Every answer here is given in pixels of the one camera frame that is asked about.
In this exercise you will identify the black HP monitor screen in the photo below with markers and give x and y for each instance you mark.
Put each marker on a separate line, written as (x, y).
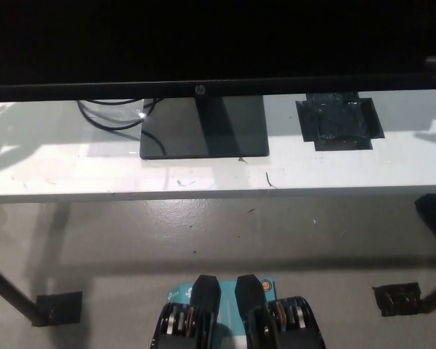
(210, 40)

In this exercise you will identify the black glossy monitor stand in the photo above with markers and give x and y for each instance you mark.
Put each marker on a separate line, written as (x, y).
(207, 132)

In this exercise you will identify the black teal robot torso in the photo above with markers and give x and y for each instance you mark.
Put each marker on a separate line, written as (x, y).
(236, 320)

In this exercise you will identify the black tape patch on table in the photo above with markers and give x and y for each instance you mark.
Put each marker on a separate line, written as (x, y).
(338, 123)

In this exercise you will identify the clear plastic film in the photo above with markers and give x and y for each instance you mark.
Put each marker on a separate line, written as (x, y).
(120, 143)

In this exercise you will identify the black bulky object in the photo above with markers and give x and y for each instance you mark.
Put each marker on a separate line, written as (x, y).
(434, 214)

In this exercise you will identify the black tape patch on floor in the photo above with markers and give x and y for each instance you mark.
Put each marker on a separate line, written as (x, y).
(63, 307)
(397, 300)

